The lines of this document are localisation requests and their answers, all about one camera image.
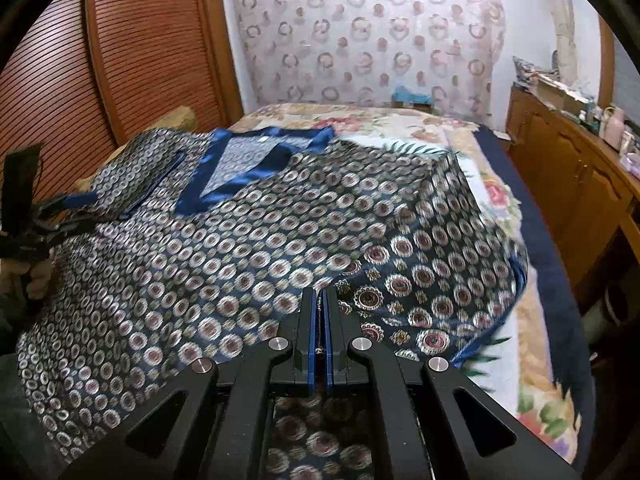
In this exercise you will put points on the circle-print curtain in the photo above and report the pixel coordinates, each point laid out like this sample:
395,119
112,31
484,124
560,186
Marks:
365,35

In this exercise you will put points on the pile of boxes and papers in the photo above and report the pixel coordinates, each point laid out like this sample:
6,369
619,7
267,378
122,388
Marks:
550,85

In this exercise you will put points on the person's left hand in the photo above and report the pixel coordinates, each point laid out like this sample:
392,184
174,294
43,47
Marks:
38,281

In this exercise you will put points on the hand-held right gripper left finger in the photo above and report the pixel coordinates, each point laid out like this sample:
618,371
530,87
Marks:
313,350

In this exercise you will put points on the navy circle-patterned satin pajama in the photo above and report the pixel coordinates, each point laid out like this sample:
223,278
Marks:
200,240

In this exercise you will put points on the light blue small object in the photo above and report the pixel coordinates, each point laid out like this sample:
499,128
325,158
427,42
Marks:
411,96

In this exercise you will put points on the floral bed blanket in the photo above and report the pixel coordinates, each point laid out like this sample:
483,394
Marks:
497,187

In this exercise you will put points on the pink bottle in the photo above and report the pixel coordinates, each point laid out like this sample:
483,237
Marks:
615,127

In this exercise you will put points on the gold patterned bolster pillow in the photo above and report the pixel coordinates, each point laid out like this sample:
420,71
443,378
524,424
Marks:
172,117

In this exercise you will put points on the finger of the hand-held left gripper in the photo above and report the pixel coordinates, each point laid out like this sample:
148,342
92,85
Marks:
70,230
57,206

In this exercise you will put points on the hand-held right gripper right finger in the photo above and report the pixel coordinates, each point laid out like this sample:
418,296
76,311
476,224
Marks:
327,350

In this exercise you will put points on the wooden side cabinet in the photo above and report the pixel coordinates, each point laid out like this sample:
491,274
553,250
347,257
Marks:
565,175

